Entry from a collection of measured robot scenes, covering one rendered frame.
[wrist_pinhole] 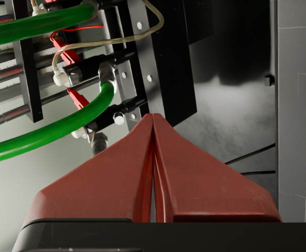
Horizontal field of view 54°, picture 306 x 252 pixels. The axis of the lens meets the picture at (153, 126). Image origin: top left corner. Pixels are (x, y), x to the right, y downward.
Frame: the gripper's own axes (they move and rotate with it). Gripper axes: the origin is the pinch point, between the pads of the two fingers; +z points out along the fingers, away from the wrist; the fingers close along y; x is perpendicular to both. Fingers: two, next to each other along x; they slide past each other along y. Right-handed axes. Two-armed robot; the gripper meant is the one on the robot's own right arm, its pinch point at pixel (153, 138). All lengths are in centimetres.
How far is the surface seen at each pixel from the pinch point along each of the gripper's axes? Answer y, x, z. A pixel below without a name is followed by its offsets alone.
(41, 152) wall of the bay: 26, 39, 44
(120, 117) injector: 4.8, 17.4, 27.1
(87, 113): 5.6, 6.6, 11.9
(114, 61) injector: 5.7, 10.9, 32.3
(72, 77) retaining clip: 10.2, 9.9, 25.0
